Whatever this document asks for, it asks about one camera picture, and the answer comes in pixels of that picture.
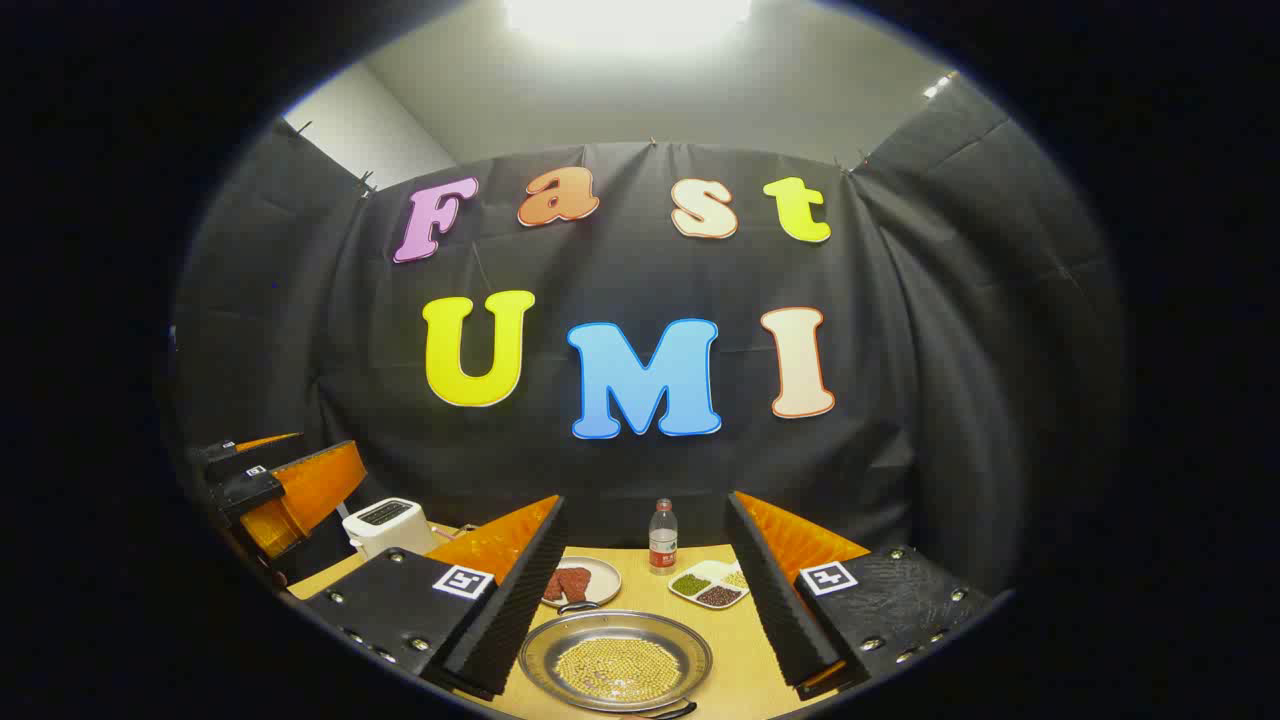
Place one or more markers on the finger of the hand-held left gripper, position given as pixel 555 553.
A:
pixel 300 490
pixel 245 447

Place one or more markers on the pile of green mung beans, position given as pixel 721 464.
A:
pixel 690 584

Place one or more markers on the large ceiling light panel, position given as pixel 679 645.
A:
pixel 625 20

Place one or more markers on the small ceiling light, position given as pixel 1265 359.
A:
pixel 938 86

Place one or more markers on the small pile of yellow beans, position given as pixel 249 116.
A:
pixel 736 579

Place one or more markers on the red raw steak piece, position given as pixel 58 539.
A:
pixel 577 583
pixel 552 588

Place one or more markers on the pile of soybeans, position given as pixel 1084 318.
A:
pixel 618 668

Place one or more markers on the clear plastic water bottle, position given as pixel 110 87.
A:
pixel 663 540

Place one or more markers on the pile of red beans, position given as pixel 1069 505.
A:
pixel 718 596

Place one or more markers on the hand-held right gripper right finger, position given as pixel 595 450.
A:
pixel 775 600

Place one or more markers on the black backdrop cloth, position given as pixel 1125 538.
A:
pixel 640 470

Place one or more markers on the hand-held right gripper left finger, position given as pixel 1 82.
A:
pixel 510 610

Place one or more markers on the white toaster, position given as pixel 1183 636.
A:
pixel 385 530

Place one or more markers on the round white plate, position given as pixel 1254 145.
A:
pixel 605 575

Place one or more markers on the white divided dish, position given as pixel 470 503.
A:
pixel 705 570

